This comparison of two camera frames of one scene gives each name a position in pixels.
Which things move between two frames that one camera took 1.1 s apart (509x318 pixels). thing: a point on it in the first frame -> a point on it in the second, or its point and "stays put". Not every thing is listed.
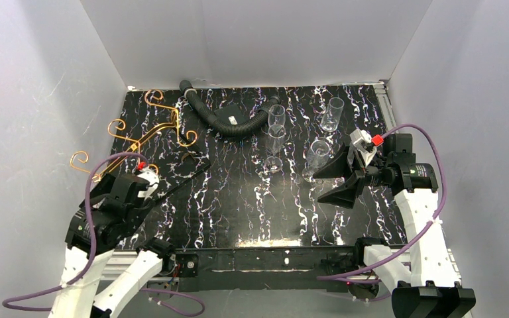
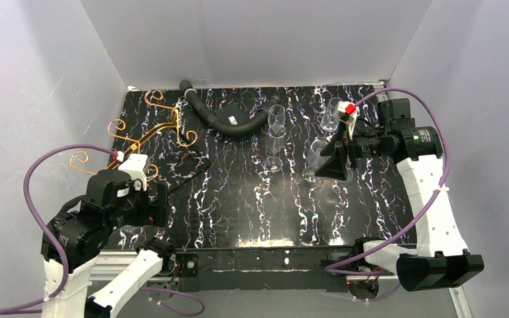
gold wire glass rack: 187,138 stays put
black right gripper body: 359,178 -> 348,152
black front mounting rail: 260,269 stays put
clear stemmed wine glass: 317,156 stays put
